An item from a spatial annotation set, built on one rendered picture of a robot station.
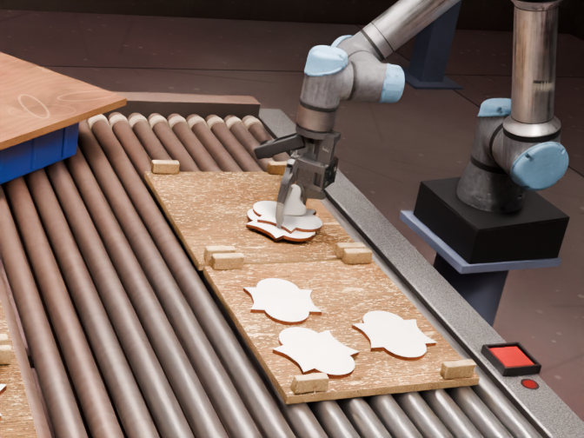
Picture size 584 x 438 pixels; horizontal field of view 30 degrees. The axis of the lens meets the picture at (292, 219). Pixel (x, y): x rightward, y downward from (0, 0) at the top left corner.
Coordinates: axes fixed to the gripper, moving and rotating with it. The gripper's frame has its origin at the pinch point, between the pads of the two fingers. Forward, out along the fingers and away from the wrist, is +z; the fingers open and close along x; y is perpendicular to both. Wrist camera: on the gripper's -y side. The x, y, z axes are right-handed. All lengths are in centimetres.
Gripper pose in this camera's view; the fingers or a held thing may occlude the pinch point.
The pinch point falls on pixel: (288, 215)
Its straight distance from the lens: 219.6
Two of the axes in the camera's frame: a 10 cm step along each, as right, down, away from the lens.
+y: 8.9, 3.1, -3.2
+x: 4.2, -3.2, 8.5
